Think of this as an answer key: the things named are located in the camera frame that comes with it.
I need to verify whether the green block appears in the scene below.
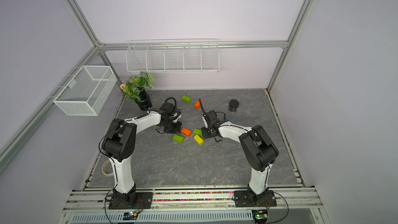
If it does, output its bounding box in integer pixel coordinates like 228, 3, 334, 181
173, 135, 184, 143
193, 129, 203, 137
182, 95, 191, 103

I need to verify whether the yellow block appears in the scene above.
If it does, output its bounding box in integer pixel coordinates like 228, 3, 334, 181
194, 135, 204, 146

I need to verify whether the orange block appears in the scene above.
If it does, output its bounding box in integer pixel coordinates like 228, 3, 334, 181
194, 100, 201, 109
181, 128, 192, 137

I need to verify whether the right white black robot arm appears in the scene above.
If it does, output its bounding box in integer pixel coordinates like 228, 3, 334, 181
201, 111, 279, 198

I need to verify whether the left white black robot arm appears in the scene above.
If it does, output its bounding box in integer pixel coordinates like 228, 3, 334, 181
100, 98, 182, 203

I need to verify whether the black cylinder container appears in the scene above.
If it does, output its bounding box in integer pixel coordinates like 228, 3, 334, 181
228, 99, 239, 112

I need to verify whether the green potted plant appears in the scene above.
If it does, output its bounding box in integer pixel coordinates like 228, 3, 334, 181
120, 72, 154, 111

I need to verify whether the white mesh side basket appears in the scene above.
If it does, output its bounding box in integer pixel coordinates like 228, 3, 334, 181
53, 65, 117, 116

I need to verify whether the tape roll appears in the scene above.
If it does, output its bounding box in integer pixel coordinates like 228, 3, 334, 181
102, 160, 114, 177

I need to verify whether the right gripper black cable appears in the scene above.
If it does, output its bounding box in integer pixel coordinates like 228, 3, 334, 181
198, 98, 208, 119

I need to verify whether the long white wire basket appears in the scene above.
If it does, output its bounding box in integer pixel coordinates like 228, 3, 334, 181
125, 39, 220, 73

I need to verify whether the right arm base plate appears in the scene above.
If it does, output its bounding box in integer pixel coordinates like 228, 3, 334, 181
232, 190, 277, 208

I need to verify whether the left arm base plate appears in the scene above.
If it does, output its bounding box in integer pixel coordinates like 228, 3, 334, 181
108, 191, 153, 209

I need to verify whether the white vented cable duct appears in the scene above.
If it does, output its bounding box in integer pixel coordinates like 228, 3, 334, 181
69, 210, 254, 224

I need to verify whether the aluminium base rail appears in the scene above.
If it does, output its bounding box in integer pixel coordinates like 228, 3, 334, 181
63, 185, 324, 212

